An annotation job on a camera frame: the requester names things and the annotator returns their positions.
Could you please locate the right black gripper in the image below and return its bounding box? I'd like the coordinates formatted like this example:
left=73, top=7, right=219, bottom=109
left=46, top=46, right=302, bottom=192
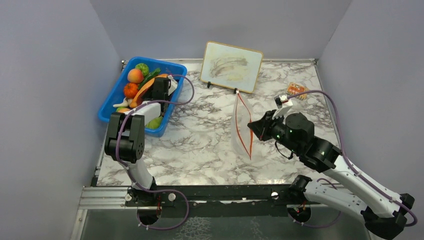
left=248, top=109, right=301, bottom=155

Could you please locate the clear zip top bag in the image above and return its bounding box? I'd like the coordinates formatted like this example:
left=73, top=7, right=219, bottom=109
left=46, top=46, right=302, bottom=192
left=230, top=88, right=254, bottom=160

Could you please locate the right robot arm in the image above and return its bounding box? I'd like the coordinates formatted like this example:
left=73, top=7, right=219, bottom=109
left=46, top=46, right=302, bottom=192
left=247, top=111, right=417, bottom=240

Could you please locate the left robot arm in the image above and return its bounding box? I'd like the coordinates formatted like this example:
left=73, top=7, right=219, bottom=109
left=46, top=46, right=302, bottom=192
left=104, top=109, right=159, bottom=206

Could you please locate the orange snack packet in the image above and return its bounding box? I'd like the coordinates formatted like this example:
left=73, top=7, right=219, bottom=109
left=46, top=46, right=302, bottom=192
left=286, top=82, right=309, bottom=101

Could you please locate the whiteboard on stand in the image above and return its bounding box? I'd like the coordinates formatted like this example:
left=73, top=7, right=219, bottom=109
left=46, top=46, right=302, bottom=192
left=199, top=41, right=264, bottom=94

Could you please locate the blue plastic bin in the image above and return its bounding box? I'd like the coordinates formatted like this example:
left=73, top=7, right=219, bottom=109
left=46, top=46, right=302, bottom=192
left=97, top=56, right=188, bottom=138

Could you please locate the toy green cabbage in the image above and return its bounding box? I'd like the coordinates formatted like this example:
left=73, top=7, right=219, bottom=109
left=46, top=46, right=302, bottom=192
left=145, top=116, right=163, bottom=130

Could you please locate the toy green chili pepper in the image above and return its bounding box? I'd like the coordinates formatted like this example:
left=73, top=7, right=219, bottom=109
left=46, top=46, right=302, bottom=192
left=138, top=67, right=161, bottom=90

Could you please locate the toy green lettuce ball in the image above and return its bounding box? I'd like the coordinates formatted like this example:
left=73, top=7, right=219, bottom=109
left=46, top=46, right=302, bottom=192
left=135, top=63, right=150, bottom=77

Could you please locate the toy orange pumpkin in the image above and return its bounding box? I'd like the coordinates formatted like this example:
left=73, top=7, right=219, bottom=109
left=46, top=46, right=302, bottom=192
left=123, top=82, right=139, bottom=99

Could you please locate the toy peach bottom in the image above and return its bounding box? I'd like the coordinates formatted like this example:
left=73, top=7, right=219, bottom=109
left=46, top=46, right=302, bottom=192
left=116, top=107, right=131, bottom=113

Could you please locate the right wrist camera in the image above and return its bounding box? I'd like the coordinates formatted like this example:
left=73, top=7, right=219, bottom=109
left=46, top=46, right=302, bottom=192
left=272, top=94, right=293, bottom=120

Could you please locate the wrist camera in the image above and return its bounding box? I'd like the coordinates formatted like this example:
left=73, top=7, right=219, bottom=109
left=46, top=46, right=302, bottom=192
left=167, top=75, right=178, bottom=96
left=272, top=94, right=293, bottom=120

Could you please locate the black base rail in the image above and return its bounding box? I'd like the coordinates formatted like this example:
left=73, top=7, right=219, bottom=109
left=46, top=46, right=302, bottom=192
left=124, top=184, right=310, bottom=219

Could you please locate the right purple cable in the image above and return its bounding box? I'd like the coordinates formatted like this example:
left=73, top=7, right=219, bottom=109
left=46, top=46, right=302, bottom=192
left=287, top=90, right=419, bottom=229

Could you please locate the purple cable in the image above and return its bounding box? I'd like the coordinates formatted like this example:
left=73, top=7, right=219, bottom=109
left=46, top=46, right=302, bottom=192
left=287, top=90, right=419, bottom=229
left=114, top=74, right=196, bottom=232

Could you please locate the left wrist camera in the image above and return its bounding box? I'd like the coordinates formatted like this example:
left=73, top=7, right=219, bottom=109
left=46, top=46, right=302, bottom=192
left=167, top=75, right=178, bottom=96

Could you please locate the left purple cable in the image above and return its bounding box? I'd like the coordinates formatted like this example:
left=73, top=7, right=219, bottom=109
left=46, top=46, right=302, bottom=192
left=114, top=74, right=196, bottom=232

